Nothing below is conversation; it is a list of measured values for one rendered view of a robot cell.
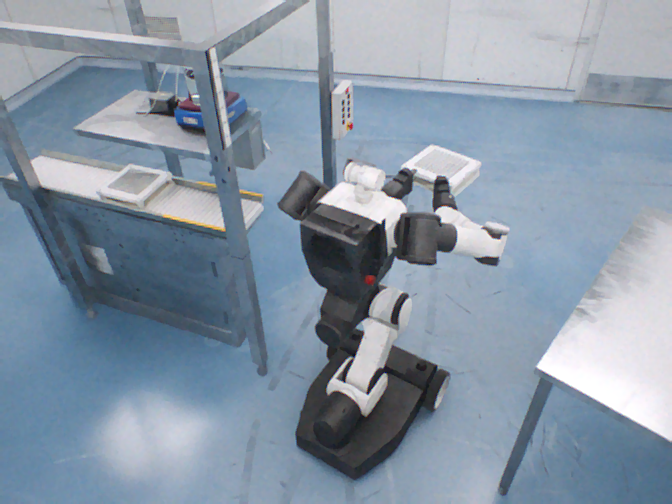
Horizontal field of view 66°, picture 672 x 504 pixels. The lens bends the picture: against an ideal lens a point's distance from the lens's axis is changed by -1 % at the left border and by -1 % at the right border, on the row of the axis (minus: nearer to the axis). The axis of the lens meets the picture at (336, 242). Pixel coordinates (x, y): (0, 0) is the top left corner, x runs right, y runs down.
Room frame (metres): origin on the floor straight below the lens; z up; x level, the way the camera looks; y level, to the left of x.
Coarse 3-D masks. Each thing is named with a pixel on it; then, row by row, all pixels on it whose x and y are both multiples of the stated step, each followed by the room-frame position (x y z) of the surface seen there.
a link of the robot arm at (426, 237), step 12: (420, 228) 1.19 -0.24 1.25; (432, 228) 1.19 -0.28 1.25; (444, 228) 1.20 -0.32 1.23; (456, 228) 1.22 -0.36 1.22; (408, 240) 1.19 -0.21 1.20; (420, 240) 1.16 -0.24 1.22; (432, 240) 1.16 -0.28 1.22; (444, 240) 1.18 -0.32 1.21; (456, 240) 1.19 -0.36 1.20; (408, 252) 1.16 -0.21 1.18; (420, 252) 1.14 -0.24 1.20; (432, 252) 1.14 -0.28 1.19
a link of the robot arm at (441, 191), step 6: (438, 180) 1.68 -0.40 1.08; (444, 180) 1.68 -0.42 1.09; (438, 186) 1.67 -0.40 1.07; (444, 186) 1.66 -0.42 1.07; (438, 192) 1.64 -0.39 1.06; (444, 192) 1.62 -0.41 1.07; (438, 198) 1.60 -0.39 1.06; (444, 198) 1.59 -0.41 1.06; (450, 198) 1.59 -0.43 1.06; (432, 204) 1.61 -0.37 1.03
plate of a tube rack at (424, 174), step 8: (432, 144) 2.04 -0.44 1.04; (424, 152) 1.97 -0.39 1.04; (448, 152) 1.97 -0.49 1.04; (416, 160) 1.90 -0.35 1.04; (472, 160) 1.90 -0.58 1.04; (416, 168) 1.84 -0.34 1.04; (440, 168) 1.84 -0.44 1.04; (464, 168) 1.84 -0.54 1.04; (472, 168) 1.84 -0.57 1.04; (424, 176) 1.78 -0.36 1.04; (432, 176) 1.78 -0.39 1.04; (456, 176) 1.77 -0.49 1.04; (464, 176) 1.78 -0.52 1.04; (456, 184) 1.72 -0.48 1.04
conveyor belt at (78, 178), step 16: (32, 160) 2.37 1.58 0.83; (48, 160) 2.37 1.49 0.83; (48, 176) 2.21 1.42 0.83; (64, 176) 2.20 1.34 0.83; (80, 176) 2.20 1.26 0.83; (96, 176) 2.19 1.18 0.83; (112, 176) 2.19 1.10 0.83; (80, 192) 2.06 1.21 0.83; (176, 192) 2.03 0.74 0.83; (192, 192) 2.03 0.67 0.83; (208, 192) 2.02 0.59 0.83; (160, 208) 1.91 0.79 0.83; (176, 208) 1.90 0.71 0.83; (192, 208) 1.90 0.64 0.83; (208, 208) 1.89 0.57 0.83; (256, 208) 1.89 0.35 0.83; (208, 224) 1.78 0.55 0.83
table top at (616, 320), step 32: (640, 224) 1.66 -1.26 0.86; (640, 256) 1.47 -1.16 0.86; (608, 288) 1.30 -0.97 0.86; (640, 288) 1.30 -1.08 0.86; (576, 320) 1.16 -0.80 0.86; (608, 320) 1.15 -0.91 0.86; (640, 320) 1.15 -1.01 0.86; (576, 352) 1.02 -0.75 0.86; (608, 352) 1.02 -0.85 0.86; (640, 352) 1.01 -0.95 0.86; (576, 384) 0.90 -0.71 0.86; (608, 384) 0.90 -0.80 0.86; (640, 384) 0.90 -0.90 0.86; (640, 416) 0.79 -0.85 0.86
